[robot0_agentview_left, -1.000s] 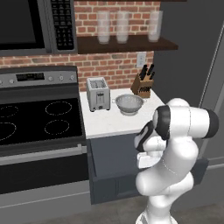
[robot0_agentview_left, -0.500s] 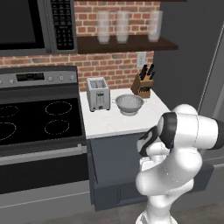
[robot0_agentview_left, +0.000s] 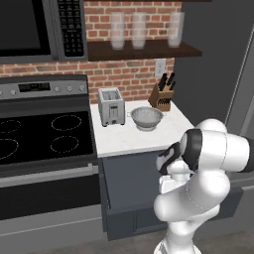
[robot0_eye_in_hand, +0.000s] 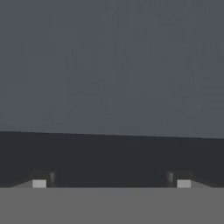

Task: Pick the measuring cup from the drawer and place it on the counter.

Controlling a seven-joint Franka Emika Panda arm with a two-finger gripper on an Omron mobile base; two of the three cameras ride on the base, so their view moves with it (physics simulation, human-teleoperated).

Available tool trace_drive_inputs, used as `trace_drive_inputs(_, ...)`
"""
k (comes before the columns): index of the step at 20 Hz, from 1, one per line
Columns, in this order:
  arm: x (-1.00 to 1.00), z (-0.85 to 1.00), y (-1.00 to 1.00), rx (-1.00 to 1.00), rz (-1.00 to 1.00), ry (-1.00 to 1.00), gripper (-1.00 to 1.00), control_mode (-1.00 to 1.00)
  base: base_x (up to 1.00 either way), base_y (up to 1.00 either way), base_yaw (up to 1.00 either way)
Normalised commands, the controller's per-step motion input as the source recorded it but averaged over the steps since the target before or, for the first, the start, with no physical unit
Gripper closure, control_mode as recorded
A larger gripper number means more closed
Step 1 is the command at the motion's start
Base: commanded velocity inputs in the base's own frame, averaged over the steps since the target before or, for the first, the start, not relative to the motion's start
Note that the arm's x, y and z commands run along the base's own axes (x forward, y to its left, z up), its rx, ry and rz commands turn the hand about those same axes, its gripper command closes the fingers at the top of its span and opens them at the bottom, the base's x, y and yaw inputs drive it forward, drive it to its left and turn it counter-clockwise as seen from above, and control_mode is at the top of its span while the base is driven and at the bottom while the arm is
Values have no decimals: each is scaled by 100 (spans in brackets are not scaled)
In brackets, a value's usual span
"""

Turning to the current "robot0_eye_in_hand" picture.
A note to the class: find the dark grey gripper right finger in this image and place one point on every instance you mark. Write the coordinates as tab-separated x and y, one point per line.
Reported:
180	176

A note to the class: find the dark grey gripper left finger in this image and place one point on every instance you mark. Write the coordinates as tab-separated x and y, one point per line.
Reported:
43	176

